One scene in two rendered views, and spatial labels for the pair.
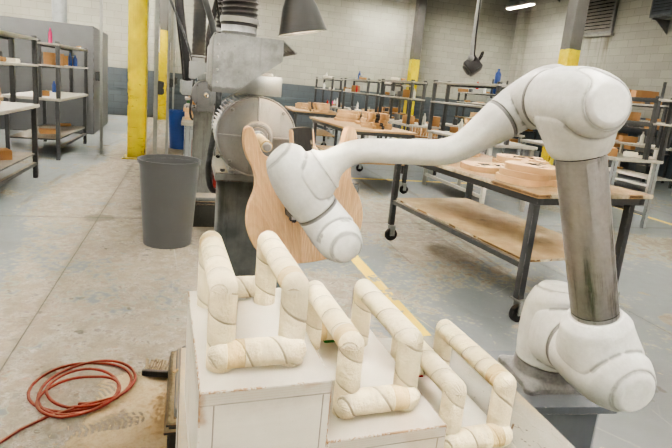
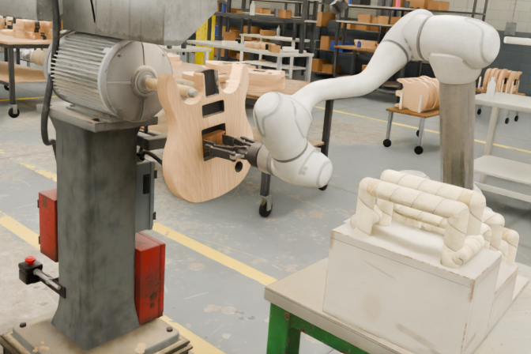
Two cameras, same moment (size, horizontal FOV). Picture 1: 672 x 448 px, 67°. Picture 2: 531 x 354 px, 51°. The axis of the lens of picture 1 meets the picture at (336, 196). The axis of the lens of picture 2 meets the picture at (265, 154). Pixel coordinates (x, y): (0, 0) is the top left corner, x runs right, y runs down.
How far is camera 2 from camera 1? 0.86 m
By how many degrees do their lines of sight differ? 32
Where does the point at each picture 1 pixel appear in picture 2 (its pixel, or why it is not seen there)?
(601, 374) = not seen: hidden behind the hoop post
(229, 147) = (119, 96)
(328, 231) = (312, 163)
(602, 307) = (468, 182)
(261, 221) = (182, 166)
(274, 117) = (157, 59)
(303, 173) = (296, 118)
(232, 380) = (471, 269)
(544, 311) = not seen: hidden behind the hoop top
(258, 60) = (199, 11)
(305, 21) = not seen: outside the picture
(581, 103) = (479, 46)
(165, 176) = not seen: outside the picture
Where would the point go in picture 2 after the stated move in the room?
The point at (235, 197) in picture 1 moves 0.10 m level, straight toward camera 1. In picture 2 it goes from (102, 146) to (117, 153)
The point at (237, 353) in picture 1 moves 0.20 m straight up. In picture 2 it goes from (470, 251) to (491, 133)
